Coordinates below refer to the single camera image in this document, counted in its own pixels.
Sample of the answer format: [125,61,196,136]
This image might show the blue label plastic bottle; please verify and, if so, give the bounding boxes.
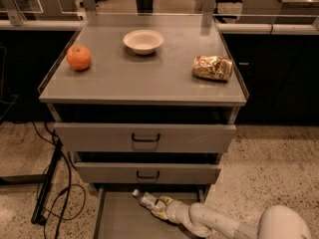
[133,189,159,210]

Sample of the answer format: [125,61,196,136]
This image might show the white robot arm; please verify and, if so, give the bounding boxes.
[152,196,312,239]

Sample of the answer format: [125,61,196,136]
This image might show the bottom grey open drawer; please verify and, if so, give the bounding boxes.
[91,185,202,239]

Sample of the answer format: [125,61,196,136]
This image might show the middle grey drawer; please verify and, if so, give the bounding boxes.
[76,162,220,184]

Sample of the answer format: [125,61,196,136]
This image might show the grey drawer cabinet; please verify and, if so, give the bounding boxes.
[37,13,249,239]

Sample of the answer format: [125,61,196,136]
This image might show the top grey drawer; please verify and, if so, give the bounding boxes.
[55,122,236,153]

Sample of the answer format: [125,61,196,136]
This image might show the black table leg bar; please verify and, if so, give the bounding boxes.
[31,140,62,224]

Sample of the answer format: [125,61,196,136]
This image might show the crushed gold chip bag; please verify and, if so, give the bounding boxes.
[192,56,233,82]

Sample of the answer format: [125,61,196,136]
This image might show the white paper bowl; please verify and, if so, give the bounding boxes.
[123,30,164,55]

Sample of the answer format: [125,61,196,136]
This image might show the orange fruit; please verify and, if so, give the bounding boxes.
[67,45,92,71]

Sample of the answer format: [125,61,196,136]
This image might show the black floor cables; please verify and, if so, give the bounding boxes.
[31,120,87,239]

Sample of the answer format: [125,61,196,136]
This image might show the white horizontal rail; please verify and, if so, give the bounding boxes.
[0,20,319,36]

